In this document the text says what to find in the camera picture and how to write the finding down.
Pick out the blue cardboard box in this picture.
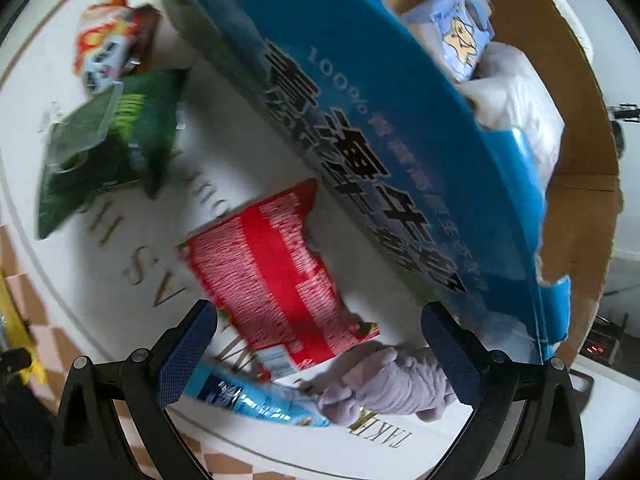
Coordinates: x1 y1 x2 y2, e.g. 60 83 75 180
146 0 572 367

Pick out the blue cartoon tissue pack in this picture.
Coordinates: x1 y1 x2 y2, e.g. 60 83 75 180
403 0 496 82

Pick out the green snack bag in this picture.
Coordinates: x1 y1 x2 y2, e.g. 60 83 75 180
39 68 190 241

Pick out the white plastic-wrapped pack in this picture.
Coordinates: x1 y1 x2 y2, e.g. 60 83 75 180
457 42 566 181

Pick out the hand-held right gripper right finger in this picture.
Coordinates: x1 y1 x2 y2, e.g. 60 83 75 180
421 302 587 480

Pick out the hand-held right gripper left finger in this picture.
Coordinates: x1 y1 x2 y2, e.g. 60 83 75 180
54 299 219 480

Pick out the red snack packet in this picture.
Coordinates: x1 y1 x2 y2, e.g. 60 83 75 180
181 179 381 382

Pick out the light blue snack packet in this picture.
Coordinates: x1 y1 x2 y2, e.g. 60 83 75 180
181 360 332 429

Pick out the orange and white snack packet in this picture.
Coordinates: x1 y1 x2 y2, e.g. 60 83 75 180
74 0 163 96

